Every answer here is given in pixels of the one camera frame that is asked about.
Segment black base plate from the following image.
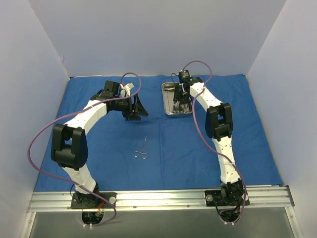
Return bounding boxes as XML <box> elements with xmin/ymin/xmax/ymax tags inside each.
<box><xmin>204</xmin><ymin>190</ymin><xmax>244</xmax><ymax>207</ymax></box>
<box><xmin>70</xmin><ymin>191</ymin><xmax>117</xmax><ymax>209</ymax></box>

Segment steel forceps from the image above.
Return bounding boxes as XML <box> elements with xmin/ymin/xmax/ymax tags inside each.
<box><xmin>172</xmin><ymin>101</ymin><xmax>188</xmax><ymax>114</ymax></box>
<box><xmin>134</xmin><ymin>136</ymin><xmax>147</xmax><ymax>159</ymax></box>

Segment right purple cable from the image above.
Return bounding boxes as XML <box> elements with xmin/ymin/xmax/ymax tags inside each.
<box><xmin>182</xmin><ymin>60</ymin><xmax>247</xmax><ymax>224</ymax></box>

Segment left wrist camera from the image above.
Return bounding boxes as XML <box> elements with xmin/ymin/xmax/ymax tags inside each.
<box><xmin>120</xmin><ymin>83</ymin><xmax>134</xmax><ymax>97</ymax></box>

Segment purple cable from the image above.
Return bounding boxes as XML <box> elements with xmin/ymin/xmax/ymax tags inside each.
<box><xmin>27</xmin><ymin>72</ymin><xmax>142</xmax><ymax>228</ymax></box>
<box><xmin>182</xmin><ymin>60</ymin><xmax>247</xmax><ymax>224</ymax></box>

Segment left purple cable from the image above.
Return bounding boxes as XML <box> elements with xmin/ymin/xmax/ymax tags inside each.
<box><xmin>27</xmin><ymin>72</ymin><xmax>142</xmax><ymax>228</ymax></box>

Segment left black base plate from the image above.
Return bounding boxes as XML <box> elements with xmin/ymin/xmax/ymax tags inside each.
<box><xmin>70</xmin><ymin>191</ymin><xmax>117</xmax><ymax>209</ymax></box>

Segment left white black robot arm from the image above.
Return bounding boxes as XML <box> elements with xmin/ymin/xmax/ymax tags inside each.
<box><xmin>51</xmin><ymin>80</ymin><xmax>149</xmax><ymax>208</ymax></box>

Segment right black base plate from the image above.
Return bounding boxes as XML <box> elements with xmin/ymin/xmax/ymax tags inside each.
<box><xmin>204</xmin><ymin>190</ymin><xmax>244</xmax><ymax>207</ymax></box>

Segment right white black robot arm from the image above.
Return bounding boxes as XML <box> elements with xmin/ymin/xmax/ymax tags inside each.
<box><xmin>173</xmin><ymin>70</ymin><xmax>243</xmax><ymax>205</ymax></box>

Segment aluminium front rail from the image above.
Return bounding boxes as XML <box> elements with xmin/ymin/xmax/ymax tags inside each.
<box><xmin>28</xmin><ymin>186</ymin><xmax>295</xmax><ymax>212</ymax></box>

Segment stainless steel instrument tray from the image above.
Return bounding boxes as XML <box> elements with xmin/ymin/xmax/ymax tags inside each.
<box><xmin>161</xmin><ymin>82</ymin><xmax>193</xmax><ymax>117</ymax></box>

